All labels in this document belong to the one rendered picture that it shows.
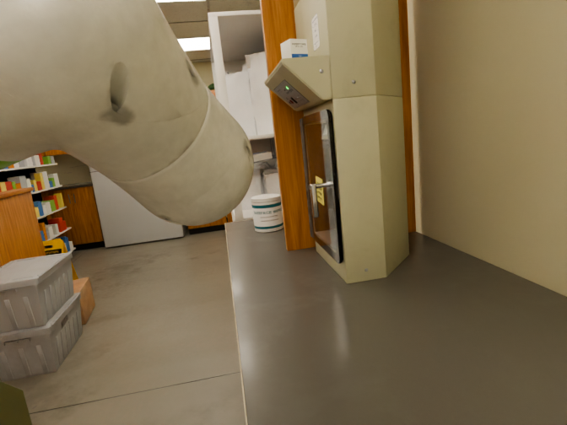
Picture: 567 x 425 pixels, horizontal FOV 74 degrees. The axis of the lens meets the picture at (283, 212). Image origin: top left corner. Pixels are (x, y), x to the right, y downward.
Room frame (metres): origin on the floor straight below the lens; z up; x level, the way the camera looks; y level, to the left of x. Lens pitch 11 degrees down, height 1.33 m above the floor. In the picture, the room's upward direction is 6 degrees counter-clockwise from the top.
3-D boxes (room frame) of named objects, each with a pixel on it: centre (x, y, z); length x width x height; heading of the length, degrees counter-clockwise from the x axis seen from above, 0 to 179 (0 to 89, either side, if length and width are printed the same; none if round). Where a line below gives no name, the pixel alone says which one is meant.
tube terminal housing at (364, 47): (1.11, -0.25, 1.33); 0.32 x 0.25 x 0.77; 9
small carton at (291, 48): (1.04, -0.07, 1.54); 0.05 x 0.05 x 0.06; 27
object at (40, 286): (2.48, 1.78, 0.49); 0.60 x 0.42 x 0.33; 9
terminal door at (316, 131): (1.09, -0.11, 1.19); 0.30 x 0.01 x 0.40; 8
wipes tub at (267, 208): (1.65, 0.07, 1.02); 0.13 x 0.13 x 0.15
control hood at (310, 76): (1.08, -0.06, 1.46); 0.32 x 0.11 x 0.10; 9
